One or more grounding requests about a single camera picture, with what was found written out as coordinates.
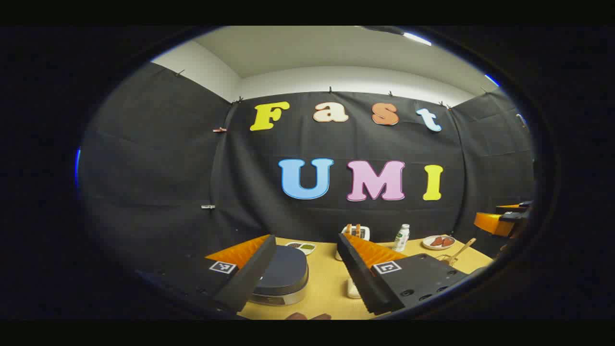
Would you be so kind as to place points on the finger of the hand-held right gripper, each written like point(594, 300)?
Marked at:
point(492, 224)
point(516, 206)

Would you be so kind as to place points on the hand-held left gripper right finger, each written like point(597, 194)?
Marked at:
point(360, 274)

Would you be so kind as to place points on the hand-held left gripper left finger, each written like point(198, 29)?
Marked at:
point(250, 274)

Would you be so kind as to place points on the wooden spoon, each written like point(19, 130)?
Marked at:
point(465, 247)

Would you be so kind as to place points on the dark grey rice cooker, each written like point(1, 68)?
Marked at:
point(286, 271)

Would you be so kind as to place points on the white toaster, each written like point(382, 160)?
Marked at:
point(363, 234)

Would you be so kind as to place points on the red meat piece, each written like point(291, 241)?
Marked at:
point(437, 241)
point(448, 241)

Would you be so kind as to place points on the white milk bottle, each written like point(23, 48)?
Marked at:
point(401, 238)

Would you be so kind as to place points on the white divided grain dish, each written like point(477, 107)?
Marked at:
point(300, 248)

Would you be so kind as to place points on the white round plate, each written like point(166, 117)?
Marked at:
point(427, 245)

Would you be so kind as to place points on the ceiling light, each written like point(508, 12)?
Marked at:
point(416, 38)

